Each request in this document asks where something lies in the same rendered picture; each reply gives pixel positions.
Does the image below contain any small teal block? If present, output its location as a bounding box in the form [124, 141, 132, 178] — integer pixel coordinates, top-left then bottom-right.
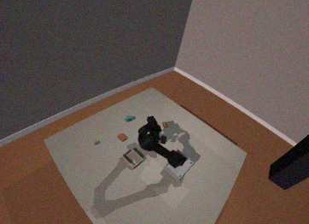
[126, 115, 132, 122]

